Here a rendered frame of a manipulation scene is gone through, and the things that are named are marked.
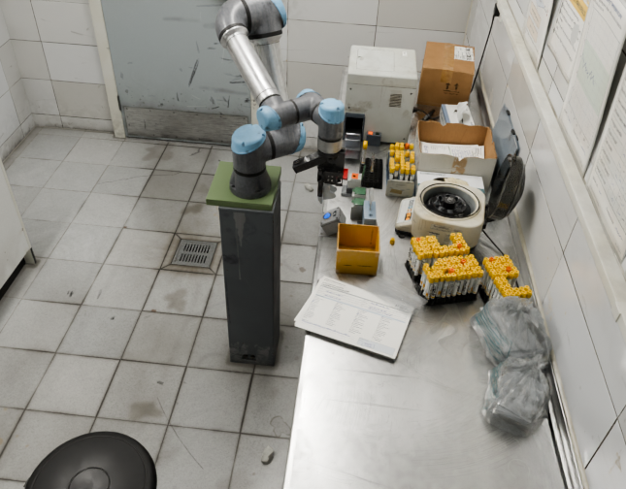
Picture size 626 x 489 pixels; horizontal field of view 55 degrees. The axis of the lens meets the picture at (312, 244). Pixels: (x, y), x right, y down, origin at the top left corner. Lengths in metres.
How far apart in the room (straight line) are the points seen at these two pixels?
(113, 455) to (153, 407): 0.89
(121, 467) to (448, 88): 2.05
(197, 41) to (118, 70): 0.57
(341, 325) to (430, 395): 0.32
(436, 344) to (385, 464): 0.41
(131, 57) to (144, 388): 2.15
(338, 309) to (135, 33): 2.63
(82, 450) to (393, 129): 1.64
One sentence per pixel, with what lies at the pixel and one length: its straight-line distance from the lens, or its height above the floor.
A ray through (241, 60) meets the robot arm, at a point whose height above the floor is 1.41.
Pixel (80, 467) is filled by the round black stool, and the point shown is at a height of 0.65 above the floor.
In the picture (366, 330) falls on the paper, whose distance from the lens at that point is 1.75.
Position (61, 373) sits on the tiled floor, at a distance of 2.92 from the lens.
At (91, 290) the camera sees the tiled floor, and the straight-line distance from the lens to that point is 3.24.
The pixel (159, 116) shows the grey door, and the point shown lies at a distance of 4.22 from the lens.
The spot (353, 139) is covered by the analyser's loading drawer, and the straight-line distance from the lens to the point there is 2.50.
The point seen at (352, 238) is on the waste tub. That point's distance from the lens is 1.99.
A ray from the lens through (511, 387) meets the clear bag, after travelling 1.61.
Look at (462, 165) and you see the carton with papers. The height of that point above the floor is 0.98.
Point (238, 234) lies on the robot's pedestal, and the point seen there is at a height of 0.76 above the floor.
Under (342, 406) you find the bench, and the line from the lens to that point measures 1.60.
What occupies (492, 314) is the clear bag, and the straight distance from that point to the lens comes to 1.74.
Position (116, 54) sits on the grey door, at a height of 0.59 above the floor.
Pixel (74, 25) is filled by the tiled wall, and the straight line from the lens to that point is 4.22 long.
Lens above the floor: 2.19
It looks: 41 degrees down
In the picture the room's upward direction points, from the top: 3 degrees clockwise
